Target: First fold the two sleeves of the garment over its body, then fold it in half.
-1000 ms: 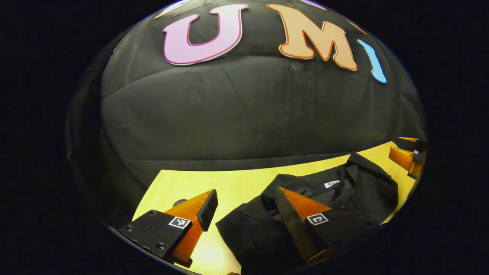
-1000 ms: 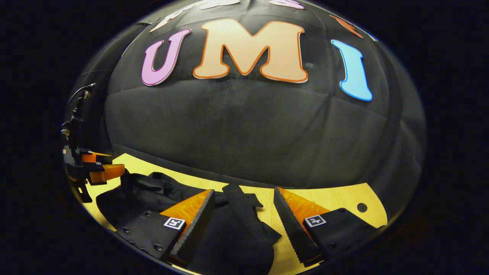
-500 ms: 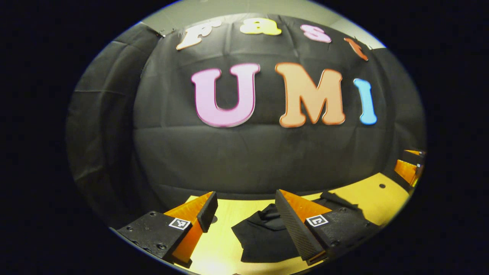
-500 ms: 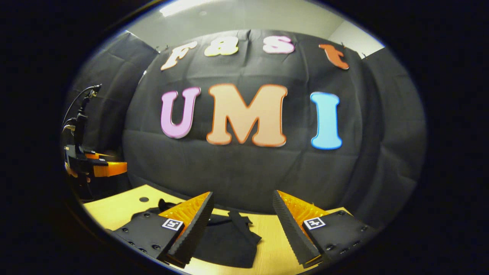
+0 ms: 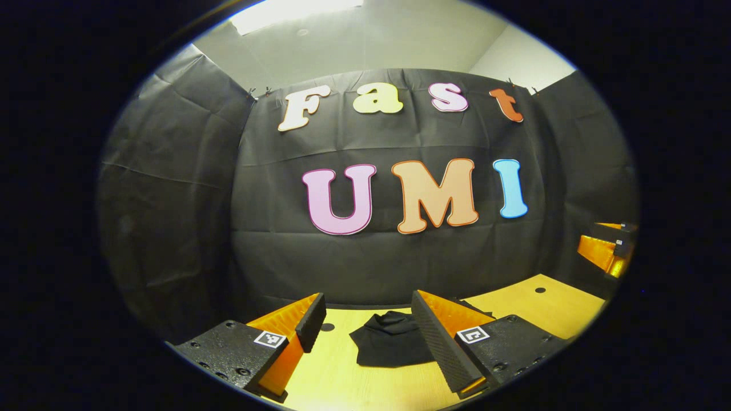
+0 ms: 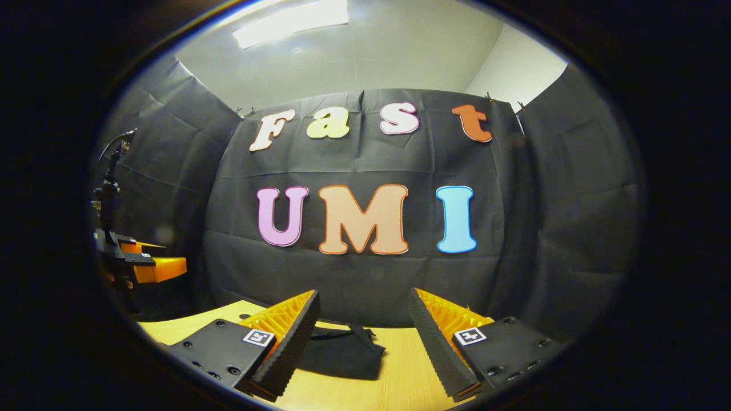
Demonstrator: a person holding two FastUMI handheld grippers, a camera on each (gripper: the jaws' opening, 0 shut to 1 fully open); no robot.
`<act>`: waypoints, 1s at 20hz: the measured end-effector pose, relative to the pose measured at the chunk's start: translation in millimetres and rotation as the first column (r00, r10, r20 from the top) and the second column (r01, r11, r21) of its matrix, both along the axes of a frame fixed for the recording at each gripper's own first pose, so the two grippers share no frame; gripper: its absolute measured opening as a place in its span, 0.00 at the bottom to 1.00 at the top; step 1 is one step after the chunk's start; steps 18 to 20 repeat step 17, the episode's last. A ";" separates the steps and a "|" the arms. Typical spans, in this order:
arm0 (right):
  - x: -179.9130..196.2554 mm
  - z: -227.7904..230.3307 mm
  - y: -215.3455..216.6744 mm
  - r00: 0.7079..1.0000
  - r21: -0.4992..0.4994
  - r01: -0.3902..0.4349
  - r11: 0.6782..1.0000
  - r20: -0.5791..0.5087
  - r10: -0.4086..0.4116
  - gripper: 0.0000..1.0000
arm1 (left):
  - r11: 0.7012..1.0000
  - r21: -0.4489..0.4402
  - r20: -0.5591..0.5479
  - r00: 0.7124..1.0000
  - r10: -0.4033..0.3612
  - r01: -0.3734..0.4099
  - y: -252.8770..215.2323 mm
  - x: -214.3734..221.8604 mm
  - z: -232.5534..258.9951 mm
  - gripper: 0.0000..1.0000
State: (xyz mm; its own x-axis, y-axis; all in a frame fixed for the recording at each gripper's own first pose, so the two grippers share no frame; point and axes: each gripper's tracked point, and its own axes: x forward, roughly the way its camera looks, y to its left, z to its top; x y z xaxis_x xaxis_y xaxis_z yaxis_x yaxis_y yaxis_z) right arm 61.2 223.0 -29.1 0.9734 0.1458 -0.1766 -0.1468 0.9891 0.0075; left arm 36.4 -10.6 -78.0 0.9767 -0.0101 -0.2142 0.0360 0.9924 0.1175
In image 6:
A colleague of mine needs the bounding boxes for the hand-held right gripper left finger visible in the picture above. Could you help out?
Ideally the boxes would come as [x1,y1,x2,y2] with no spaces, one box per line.
[166,289,322,400]

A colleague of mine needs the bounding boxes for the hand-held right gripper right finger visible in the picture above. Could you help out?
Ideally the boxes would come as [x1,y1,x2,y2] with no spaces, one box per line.
[408,287,572,398]

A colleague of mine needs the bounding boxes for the black buttoned shirt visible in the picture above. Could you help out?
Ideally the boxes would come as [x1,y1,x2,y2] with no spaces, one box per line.
[297,324,386,381]

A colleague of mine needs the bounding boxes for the black backdrop cloth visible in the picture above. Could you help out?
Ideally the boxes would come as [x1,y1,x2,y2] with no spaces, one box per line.
[91,54,646,343]

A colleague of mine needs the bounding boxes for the rectangular ceiling light panel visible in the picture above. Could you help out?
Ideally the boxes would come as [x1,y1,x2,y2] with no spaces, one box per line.
[232,0,349,50]

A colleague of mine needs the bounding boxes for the black cable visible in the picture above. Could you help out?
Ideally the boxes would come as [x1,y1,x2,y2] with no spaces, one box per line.
[98,130,138,166]

